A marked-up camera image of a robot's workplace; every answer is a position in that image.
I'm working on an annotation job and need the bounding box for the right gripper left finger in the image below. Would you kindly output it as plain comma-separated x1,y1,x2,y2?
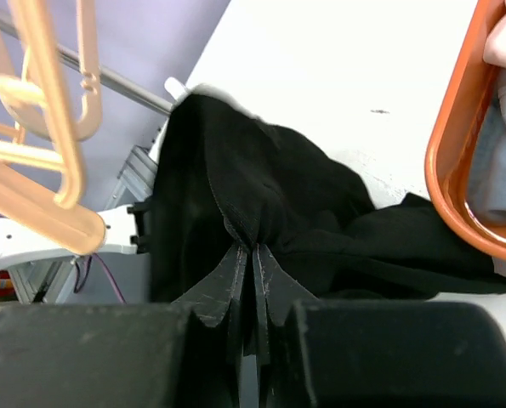
174,245,247,408

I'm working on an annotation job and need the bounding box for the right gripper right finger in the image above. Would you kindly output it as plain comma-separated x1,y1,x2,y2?
251,242,321,408

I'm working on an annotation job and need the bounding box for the black skirt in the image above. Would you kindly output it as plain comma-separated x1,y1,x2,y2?
148,93,506,302

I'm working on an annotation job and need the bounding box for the wooden hanger for denim skirt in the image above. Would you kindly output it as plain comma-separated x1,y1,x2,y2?
0,123,105,252

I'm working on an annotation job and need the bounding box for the blue denim skirt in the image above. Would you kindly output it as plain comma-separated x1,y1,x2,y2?
467,70,506,225

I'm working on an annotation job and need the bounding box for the wooden hanger for white skirt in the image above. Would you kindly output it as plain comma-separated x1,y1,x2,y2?
0,1,102,208

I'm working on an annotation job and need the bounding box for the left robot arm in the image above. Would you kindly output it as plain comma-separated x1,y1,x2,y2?
0,201,151,270

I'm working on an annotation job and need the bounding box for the orange plastic basket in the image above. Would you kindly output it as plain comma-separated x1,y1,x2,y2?
424,0,506,260

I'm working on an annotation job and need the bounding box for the white metal clothes rack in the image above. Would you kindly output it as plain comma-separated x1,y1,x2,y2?
0,8,173,116

